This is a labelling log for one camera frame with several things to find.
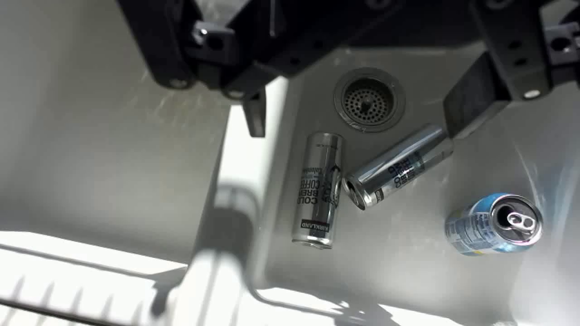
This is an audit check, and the silver aluminium drink can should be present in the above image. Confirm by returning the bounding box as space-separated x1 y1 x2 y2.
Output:
290 130 346 249
340 123 454 211

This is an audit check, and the blue aluminium drink can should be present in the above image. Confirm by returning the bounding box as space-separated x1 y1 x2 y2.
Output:
444 191 545 257

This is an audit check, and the white double basin sink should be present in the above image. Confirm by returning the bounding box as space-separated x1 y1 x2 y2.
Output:
0 0 580 326

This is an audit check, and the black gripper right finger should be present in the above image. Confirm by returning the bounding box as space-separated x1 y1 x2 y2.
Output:
442 50 512 143

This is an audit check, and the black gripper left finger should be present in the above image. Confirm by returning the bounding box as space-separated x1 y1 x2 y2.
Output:
242 88 268 139

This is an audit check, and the dark round drain strainer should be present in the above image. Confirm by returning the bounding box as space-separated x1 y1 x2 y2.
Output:
331 67 407 134

